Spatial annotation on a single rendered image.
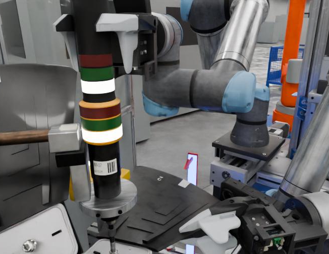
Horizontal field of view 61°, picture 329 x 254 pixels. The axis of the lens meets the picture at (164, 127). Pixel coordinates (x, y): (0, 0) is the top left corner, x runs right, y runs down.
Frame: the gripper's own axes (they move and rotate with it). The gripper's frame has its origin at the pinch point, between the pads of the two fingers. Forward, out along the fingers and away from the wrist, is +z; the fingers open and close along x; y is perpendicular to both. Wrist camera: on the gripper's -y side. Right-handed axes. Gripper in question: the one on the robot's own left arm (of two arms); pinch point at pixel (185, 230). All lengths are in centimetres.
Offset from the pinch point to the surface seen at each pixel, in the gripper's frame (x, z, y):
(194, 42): 40, -147, -408
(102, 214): -11.5, 12.2, 6.1
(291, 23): 4, -253, -319
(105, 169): -15.9, 11.4, 4.0
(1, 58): -13, 42, -75
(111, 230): -6.4, 11.3, 3.7
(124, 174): 15.0, 5.9, -38.0
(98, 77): -26.1, 11.2, 2.9
